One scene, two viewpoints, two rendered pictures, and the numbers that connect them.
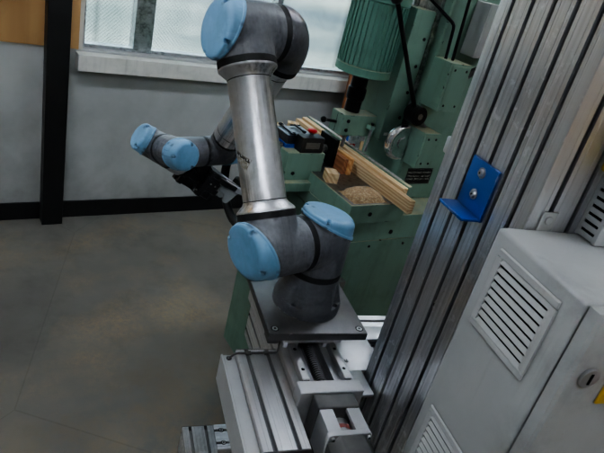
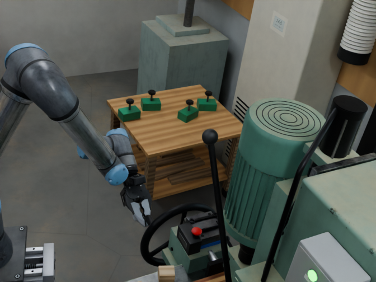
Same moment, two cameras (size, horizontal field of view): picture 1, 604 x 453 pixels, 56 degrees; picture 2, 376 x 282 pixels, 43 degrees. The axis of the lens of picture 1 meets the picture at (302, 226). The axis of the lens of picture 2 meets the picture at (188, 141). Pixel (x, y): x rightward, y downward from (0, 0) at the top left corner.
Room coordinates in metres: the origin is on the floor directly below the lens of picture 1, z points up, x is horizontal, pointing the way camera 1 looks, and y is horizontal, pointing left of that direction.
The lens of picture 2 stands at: (1.72, -0.92, 2.00)
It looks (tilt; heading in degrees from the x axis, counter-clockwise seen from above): 35 degrees down; 96
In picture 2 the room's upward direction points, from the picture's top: 9 degrees clockwise
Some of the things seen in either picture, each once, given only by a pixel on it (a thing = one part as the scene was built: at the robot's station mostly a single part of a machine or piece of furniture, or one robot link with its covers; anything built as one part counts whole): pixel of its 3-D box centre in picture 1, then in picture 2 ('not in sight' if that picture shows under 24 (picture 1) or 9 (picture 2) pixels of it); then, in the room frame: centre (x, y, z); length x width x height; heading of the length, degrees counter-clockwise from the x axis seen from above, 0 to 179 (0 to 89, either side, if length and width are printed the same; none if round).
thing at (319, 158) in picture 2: not in sight; (337, 144); (1.91, -0.17, 1.53); 0.08 x 0.08 x 0.17; 37
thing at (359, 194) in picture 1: (364, 192); not in sight; (1.56, -0.15, 0.91); 0.12 x 0.09 x 0.03; 127
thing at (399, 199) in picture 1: (346, 160); not in sight; (1.79, -0.09, 0.92); 0.67 x 0.02 x 0.04; 37
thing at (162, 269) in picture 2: (331, 175); (166, 273); (1.63, -0.05, 0.92); 0.04 x 0.04 x 0.03; 18
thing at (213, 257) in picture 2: (319, 147); (215, 262); (1.75, 0.01, 0.95); 0.09 x 0.07 x 0.09; 37
